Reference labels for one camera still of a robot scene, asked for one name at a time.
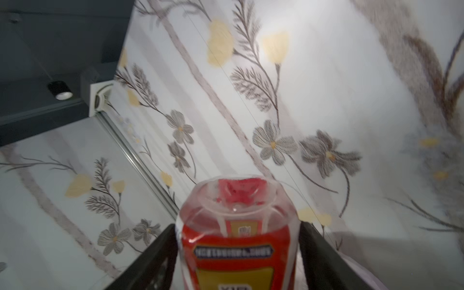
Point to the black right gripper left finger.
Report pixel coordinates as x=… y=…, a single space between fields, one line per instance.
x=154 y=268

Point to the black ceiling spot lamp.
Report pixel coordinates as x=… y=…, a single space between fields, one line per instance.
x=60 y=90

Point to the white corner bracket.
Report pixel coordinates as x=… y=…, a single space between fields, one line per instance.
x=95 y=86

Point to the red yellow label tea bottle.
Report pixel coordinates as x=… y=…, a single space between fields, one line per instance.
x=238 y=233

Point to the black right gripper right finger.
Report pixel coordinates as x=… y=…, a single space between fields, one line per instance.
x=324 y=269

